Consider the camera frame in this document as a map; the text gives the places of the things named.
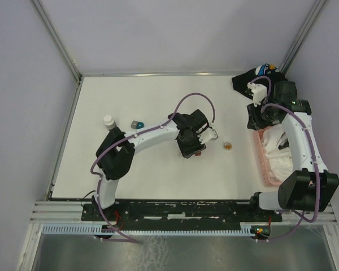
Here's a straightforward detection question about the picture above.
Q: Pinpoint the aluminium corner post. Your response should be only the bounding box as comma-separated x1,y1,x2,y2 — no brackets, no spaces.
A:
29,0,82,82
280,0,328,75

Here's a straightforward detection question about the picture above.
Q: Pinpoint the pink perforated basket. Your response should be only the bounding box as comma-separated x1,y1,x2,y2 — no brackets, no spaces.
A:
252,128,281,187

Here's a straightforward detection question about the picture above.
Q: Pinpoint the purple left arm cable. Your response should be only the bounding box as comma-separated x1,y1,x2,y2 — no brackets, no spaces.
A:
90,92,217,243

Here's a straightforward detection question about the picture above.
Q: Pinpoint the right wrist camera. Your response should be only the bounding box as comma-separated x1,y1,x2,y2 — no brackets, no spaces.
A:
247,82,267,107

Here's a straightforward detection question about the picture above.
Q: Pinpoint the left aluminium corner post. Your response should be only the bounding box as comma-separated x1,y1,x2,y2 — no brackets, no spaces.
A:
29,0,82,82

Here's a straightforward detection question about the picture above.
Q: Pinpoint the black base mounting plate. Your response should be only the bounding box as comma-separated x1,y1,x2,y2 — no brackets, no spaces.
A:
81,199,283,222

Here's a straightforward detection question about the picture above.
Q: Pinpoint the teal pill box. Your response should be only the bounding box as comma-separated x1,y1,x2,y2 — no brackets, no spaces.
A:
136,121,145,129

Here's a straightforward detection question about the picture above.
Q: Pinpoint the light blue cable duct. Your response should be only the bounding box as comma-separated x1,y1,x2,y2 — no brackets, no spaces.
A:
42,224,257,235

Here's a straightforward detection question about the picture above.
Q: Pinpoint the black cloth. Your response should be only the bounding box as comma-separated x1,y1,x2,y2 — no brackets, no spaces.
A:
232,63,288,99

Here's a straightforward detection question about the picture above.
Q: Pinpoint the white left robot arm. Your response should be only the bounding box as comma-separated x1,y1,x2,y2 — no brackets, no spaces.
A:
90,110,218,220

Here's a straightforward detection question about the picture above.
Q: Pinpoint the white capped pill bottle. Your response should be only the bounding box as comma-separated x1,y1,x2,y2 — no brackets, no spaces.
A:
103,115,117,131

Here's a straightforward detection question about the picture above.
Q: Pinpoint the grey pill box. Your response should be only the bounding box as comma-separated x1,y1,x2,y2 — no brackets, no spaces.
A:
131,120,138,129

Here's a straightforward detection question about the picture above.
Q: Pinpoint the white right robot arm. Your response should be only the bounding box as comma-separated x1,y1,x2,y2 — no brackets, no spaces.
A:
247,81,339,221

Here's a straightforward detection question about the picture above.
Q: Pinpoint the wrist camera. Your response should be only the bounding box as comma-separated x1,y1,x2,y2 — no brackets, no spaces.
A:
197,125,218,144
247,82,267,107

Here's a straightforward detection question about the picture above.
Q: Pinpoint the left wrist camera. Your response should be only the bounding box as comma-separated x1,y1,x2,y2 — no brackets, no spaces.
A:
197,125,218,144

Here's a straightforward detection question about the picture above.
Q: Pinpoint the gold bottle cap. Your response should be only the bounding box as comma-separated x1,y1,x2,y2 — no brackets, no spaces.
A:
223,142,232,150

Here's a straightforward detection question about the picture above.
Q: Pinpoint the white cloth in basket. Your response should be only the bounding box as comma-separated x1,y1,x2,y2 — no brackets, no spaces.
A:
261,124,293,182

